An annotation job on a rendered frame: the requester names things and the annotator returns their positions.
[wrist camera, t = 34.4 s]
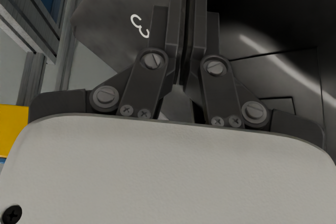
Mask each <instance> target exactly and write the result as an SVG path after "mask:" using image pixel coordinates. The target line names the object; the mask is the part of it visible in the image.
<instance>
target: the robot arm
mask: <svg viewBox="0 0 336 224"><path fill-rule="evenodd" d="M179 67H180V77H179V85H182V86H183V92H184V93H185V94H186V95H187V96H188V97H189V98H190V100H189V103H190V111H191V119H192V123H189V122H179V121H169V120H159V119H158V118H159V115H160V111H161V107H162V104H163V100H164V96H166V95H167V94H169V93H170V92H171V91H172V87H173V85H176V83H177V78H178V73H179ZM324 141H325V135H324V131H323V129H322V127H321V126H320V125H319V124H318V123H316V122H314V121H312V120H309V119H306V118H303V117H300V116H297V115H294V114H290V113H287V112H284V111H281V110H278V109H275V108H274V109H273V110H271V109H268V108H267V107H266V106H265V104H264V103H262V102H261V101H260V100H259V99H258V98H257V97H256V96H255V95H254V94H253V93H251V92H250V91H249V90H248V89H247V88H246V87H245V86H244V85H243V84H241V83H240V82H239V81H238V80H237V79H236V78H235V77H234V74H233V70H232V66H231V63H230V62H229V61H228V59H227V58H225V57H224V56H222V55H220V16H219V13H218V12H211V11H207V0H188V1H187V6H186V0H169V7H167V6H158V5H153V8H152V15H151V22H150V29H149V36H148V43H147V47H146V48H144V49H142V50H141V51H140V52H139V53H138V55H137V56H136V59H135V62H134V64H132V65H130V66H129V67H127V68H126V69H124V70H122V71H121V72H119V73H117V74H116V75H114V76H112V77H111V78H109V79H108V80H106V81H104V82H103V83H101V84H99V85H98V86H96V87H95V88H94V89H93V90H86V89H85V88H83V89H73V90H62V91H52V92H43V93H40V94H37V95H36V96H34V97H33V98H32V100H31V101H30V103H29V107H28V122H27V125H26V126H25V127H24V128H23V129H22V131H21V132H20V133H19V135H18V136H17V138H16V140H15V142H14V143H13V145H12V147H11V149H10V152H9V154H8V156H7V158H6V161H5V163H4V166H3V168H2V171H1V174H0V224H336V165H335V163H334V162H333V160H332V159H331V157H330V156H329V155H328V154H327V153H326V152H325V151H324Z"/></svg>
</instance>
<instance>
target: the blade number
mask: <svg viewBox="0 0 336 224"><path fill-rule="evenodd" d="M118 16H119V17H120V19H121V20H122V21H123V22H124V24H125V25H126V26H127V27H128V29H129V30H130V31H131V32H132V34H133V35H134V36H135V37H136V39H137V40H138V41H139V43H140V44H141V45H142V46H143V48H144V49H145V48H147V46H148V39H149V32H150V25H151V20H150V18H149V17H148V15H147V14H146V12H145V11H144V9H143V8H142V6H141V5H140V3H139V2H138V1H137V2H136V3H134V4H133V5H131V6H130V7H128V8H127V9H125V10H124V11H122V12H121V13H120V14H118Z"/></svg>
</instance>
